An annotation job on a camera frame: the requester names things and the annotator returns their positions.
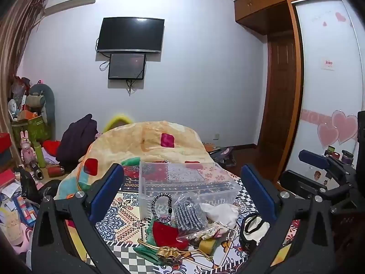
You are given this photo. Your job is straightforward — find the green storage box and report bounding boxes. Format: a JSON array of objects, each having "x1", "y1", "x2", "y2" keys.
[{"x1": 11, "y1": 113, "x2": 52, "y2": 149}]

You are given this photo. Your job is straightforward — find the yellow plush toy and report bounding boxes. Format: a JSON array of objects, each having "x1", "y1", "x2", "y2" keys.
[{"x1": 103, "y1": 113, "x2": 135, "y2": 133}]

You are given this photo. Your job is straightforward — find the dark purple clothing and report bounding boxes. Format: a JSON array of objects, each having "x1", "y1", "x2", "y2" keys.
[{"x1": 56, "y1": 113, "x2": 99, "y2": 169}]

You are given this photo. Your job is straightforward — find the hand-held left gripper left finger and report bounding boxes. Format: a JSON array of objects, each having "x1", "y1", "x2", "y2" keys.
[{"x1": 30, "y1": 163, "x2": 125, "y2": 274}]

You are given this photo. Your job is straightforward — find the pile of papers and packets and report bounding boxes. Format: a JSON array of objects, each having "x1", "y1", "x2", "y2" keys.
[{"x1": 0, "y1": 169, "x2": 41, "y2": 236}]

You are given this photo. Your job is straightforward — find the clear plastic storage box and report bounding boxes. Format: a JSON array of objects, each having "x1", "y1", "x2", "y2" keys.
[{"x1": 139, "y1": 161, "x2": 242, "y2": 221}]

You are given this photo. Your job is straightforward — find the red thermos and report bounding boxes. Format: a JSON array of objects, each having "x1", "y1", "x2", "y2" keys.
[{"x1": 47, "y1": 165, "x2": 65, "y2": 178}]

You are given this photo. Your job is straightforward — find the bag of grey hair ties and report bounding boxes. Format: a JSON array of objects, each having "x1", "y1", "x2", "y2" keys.
[{"x1": 172, "y1": 195, "x2": 209, "y2": 232}]

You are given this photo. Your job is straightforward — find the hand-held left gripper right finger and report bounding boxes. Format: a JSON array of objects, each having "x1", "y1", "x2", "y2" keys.
[{"x1": 240, "y1": 164, "x2": 336, "y2": 274}]

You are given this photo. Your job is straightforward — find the red cushion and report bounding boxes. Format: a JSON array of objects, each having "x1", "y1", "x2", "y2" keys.
[{"x1": 42, "y1": 140, "x2": 62, "y2": 155}]

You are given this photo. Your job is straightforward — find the wooden wardrobe with heart stickers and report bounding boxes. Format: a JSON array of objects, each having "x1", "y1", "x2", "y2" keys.
[{"x1": 233, "y1": 0, "x2": 365, "y2": 184}]

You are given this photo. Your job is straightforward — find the pink rabbit figure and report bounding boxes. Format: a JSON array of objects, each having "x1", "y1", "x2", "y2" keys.
[{"x1": 20, "y1": 130, "x2": 37, "y2": 165}]

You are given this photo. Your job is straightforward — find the black flashlight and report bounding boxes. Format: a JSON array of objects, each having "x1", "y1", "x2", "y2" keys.
[{"x1": 30, "y1": 161, "x2": 44, "y2": 181}]

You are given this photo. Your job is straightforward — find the patterned bed sheet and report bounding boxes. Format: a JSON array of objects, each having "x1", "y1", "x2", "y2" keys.
[{"x1": 64, "y1": 160, "x2": 303, "y2": 274}]

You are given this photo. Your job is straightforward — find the small black wall monitor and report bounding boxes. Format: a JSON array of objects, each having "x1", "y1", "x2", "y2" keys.
[{"x1": 108, "y1": 53, "x2": 147, "y2": 80}]

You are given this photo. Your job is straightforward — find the wall-mounted black television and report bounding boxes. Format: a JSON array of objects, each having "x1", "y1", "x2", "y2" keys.
[{"x1": 96, "y1": 17, "x2": 165, "y2": 54}]

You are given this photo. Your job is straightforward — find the orange blanket with red squares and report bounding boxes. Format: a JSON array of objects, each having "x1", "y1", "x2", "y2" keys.
[{"x1": 54, "y1": 120, "x2": 218, "y2": 201}]

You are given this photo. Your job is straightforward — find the clear plastic bag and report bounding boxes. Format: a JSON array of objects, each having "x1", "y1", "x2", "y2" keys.
[{"x1": 176, "y1": 220, "x2": 236, "y2": 268}]

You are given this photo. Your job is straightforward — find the black and white pouch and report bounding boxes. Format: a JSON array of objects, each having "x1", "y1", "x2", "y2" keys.
[{"x1": 239, "y1": 214, "x2": 270, "y2": 253}]

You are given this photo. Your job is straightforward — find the black plastic bag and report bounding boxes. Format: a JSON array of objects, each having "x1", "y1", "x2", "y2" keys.
[{"x1": 14, "y1": 168, "x2": 41, "y2": 204}]

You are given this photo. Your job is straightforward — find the grey plush toy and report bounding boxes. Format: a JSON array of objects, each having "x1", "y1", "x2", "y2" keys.
[{"x1": 28, "y1": 82, "x2": 55, "y2": 138}]

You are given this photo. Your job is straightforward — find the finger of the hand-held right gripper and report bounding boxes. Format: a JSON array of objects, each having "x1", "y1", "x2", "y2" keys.
[
  {"x1": 279, "y1": 170, "x2": 329, "y2": 199},
  {"x1": 298, "y1": 149, "x2": 357, "y2": 184}
]

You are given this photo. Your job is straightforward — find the green fabric pouch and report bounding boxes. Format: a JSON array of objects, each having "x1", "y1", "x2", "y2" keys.
[{"x1": 134, "y1": 219, "x2": 172, "y2": 265}]

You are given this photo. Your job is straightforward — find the white cloth pouch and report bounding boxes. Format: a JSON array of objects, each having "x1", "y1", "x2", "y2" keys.
[{"x1": 201, "y1": 202, "x2": 240, "y2": 229}]

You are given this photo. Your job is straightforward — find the white air conditioner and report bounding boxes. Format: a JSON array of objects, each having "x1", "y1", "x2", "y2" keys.
[{"x1": 43, "y1": 0, "x2": 96, "y2": 15}]

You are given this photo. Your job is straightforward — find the green bottle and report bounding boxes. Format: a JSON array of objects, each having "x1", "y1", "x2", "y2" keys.
[{"x1": 35, "y1": 144, "x2": 46, "y2": 169}]

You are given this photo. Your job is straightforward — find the brown wooden door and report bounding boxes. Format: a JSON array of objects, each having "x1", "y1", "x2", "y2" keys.
[{"x1": 258, "y1": 31, "x2": 299, "y2": 152}]

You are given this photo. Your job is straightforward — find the red velvet pouch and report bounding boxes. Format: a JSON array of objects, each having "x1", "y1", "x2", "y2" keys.
[{"x1": 151, "y1": 221, "x2": 190, "y2": 249}]

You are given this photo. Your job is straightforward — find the brown curtain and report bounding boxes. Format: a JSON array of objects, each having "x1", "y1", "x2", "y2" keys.
[{"x1": 0, "y1": 0, "x2": 48, "y2": 137}]

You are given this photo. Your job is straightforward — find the black and white hair tie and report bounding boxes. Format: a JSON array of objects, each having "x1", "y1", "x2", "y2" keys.
[{"x1": 150, "y1": 193, "x2": 173, "y2": 224}]

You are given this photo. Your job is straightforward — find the dark jar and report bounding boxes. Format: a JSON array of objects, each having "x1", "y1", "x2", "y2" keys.
[{"x1": 340, "y1": 150, "x2": 354, "y2": 165}]

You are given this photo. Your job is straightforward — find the bags on floor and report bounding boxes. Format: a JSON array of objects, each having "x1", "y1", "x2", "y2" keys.
[{"x1": 203, "y1": 142, "x2": 237, "y2": 168}]

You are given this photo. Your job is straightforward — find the yellow green sponge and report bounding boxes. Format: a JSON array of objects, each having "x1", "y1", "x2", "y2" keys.
[{"x1": 199, "y1": 238, "x2": 222, "y2": 255}]

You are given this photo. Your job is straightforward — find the gold ribbon cord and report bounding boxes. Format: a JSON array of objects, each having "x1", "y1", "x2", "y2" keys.
[{"x1": 137, "y1": 238, "x2": 215, "y2": 262}]

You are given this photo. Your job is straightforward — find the red box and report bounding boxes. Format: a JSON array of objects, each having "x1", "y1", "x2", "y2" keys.
[{"x1": 0, "y1": 132, "x2": 12, "y2": 154}]

